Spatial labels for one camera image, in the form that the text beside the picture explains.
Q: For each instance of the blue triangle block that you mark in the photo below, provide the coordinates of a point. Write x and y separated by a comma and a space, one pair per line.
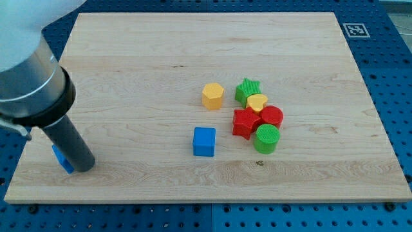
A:
62, 160

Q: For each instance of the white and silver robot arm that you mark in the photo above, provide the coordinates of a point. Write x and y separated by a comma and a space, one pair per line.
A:
31, 77

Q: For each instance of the wooden board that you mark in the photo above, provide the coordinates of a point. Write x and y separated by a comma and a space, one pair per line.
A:
139, 81

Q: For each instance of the blue cube block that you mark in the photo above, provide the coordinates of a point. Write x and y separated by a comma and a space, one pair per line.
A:
204, 141

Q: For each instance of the yellow hexagon block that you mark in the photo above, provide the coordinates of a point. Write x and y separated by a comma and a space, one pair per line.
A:
212, 96

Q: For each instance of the red star block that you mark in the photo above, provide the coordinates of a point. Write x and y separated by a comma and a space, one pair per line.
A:
245, 122

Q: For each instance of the green star block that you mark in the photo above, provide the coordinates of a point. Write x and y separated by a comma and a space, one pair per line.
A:
246, 89

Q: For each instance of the yellow heart block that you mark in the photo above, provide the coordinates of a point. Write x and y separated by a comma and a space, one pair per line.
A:
257, 102

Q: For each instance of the red cylinder block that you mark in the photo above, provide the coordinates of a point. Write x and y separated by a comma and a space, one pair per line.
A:
272, 115

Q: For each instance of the green cylinder block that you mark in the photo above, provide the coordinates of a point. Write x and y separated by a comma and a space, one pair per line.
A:
267, 137

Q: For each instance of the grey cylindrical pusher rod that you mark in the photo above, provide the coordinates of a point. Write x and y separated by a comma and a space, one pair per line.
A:
68, 141

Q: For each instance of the white fiducial marker tag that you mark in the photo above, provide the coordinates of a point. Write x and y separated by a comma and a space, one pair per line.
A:
356, 30

